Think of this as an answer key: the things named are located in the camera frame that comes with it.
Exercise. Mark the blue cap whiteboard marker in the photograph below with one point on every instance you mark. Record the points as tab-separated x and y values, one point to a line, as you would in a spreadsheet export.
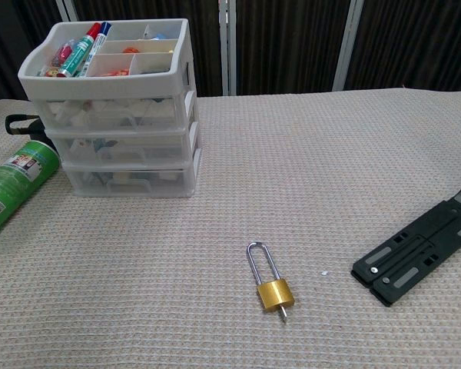
98	42

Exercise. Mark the yellow red small sticker item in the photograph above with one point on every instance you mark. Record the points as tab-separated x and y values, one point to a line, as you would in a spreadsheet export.
54	72

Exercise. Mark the red cap whiteboard marker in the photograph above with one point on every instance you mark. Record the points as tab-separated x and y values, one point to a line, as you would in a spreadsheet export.
78	54

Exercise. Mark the black folding stand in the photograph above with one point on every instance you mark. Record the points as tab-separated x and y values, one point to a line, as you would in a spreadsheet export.
407	261

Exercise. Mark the translucent drawer with blue item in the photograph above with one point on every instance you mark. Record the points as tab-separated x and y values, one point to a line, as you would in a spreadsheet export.
138	150

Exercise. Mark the beige waffle tablecloth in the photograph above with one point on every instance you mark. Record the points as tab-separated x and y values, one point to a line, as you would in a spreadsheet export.
215	192

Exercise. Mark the translucent drawer with white clutter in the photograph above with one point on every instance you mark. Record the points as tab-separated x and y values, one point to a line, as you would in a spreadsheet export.
100	115

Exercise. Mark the white plastic drawer organizer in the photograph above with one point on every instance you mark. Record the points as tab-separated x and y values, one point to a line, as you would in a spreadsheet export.
100	86

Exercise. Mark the small silver key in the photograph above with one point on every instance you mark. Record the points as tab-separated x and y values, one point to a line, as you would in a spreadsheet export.
283	315

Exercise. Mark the translucent drawer with stationery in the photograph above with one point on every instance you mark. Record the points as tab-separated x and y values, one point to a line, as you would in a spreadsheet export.
169	184

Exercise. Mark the small orange round item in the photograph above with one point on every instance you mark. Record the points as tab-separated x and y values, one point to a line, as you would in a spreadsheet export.
130	50

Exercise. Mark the red candy packet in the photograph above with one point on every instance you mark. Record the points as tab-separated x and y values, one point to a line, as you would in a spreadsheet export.
63	52

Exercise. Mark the orange red flat item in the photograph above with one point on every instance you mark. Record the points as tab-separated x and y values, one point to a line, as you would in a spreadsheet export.
117	72

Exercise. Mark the white screen frame post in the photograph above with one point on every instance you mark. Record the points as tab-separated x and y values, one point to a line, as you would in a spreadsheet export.
345	42
67	9
226	46

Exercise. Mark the small blue item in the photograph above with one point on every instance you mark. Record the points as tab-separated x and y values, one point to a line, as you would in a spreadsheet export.
158	36

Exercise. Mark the green cylindrical can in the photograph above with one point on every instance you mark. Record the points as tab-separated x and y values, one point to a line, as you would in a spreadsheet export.
15	180

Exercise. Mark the blue clip item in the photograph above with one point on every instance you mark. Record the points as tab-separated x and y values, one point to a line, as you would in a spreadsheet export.
103	147

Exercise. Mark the brass long shackle padlock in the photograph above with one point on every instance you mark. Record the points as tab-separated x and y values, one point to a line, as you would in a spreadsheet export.
275	296

